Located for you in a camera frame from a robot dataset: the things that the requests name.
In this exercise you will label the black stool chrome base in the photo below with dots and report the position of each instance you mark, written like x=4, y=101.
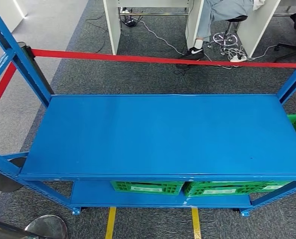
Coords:
x=228, y=28

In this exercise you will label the black power strip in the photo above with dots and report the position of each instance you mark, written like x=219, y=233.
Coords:
x=129, y=22

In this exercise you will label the person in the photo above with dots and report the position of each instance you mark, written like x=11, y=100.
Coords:
x=213, y=19

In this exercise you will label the white power strip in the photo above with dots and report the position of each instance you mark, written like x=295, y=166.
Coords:
x=238, y=58

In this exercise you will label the blue metal shelf rack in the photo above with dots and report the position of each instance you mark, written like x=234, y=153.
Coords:
x=163, y=138

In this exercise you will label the white desk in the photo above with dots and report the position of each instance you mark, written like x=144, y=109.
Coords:
x=113, y=26
x=255, y=26

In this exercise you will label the yellow floor tape outline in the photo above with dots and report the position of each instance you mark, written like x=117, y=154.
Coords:
x=195, y=224

